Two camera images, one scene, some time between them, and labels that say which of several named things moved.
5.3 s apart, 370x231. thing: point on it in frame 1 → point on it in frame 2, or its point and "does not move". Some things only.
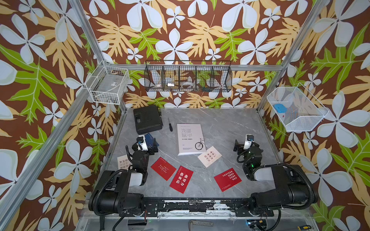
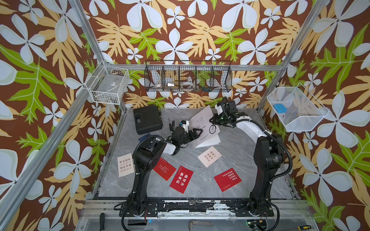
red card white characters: [181, 179] does not move
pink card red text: [210, 156] does not move
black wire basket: [188, 76] does not move
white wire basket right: [297, 109] does not move
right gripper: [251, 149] → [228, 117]
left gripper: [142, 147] → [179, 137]
